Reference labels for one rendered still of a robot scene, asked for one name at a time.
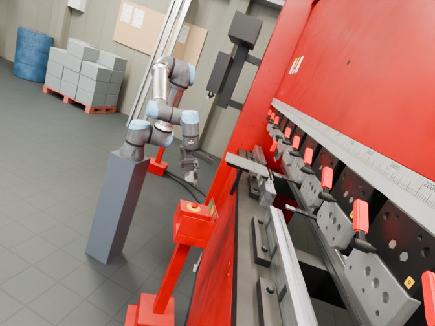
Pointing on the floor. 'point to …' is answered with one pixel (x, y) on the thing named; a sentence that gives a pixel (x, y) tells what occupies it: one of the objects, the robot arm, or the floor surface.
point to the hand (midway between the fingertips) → (196, 183)
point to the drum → (32, 54)
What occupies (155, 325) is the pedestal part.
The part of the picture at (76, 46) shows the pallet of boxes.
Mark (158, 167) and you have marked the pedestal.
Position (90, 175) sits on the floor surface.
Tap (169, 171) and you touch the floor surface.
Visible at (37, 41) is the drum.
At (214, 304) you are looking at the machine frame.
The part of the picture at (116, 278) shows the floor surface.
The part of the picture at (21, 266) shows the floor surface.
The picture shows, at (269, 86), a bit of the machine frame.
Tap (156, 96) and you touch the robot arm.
